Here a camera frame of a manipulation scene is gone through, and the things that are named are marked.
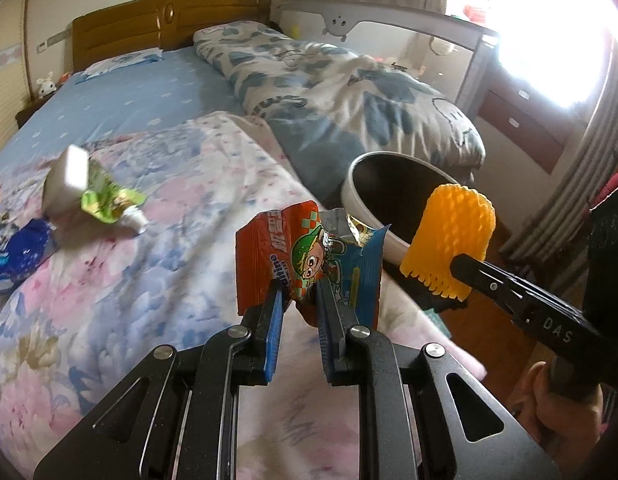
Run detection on blue bed sheet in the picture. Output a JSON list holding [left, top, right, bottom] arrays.
[[0, 45, 270, 161]]

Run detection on wooden headboard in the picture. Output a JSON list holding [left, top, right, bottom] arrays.
[[71, 0, 273, 73]]

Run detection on yellow foam fruit net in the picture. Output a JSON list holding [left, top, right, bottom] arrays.
[[401, 184, 496, 302]]

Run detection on blue and white pillow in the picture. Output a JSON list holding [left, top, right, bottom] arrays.
[[76, 47, 164, 83]]

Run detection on cream sliding door wardrobe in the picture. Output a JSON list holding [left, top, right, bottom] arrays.
[[0, 0, 34, 161]]

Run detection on grey bed guard rail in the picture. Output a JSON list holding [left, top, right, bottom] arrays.
[[276, 0, 500, 121]]

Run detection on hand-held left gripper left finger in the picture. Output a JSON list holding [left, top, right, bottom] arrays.
[[33, 280, 290, 480]]

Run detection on orange snack packet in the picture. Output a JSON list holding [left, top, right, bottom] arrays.
[[235, 199, 392, 333]]

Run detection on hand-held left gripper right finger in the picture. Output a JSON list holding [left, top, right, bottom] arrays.
[[316, 280, 562, 480]]

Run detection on blue snack packet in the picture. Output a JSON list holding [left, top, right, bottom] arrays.
[[0, 217, 57, 293]]

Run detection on white rimmed trash bin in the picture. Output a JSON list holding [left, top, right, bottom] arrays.
[[341, 151, 462, 266]]

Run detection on wall switch panel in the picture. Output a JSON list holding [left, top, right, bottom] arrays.
[[36, 30, 72, 53]]

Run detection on person's right hand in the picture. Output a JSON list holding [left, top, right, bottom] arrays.
[[524, 360, 610, 448]]

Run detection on brown drawer dresser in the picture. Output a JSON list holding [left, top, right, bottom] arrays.
[[476, 65, 604, 176]]

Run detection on grey striped curtain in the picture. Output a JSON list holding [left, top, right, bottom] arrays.
[[499, 45, 618, 281]]

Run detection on wooden nightstand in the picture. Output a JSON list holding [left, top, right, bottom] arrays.
[[15, 95, 54, 128]]

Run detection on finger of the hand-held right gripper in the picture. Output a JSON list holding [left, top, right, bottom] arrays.
[[413, 282, 512, 317], [449, 254, 534, 322]]

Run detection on blue patterned duvet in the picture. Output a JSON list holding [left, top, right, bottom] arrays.
[[193, 20, 487, 181]]

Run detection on green snack packet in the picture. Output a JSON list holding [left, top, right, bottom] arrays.
[[80, 157, 147, 224]]

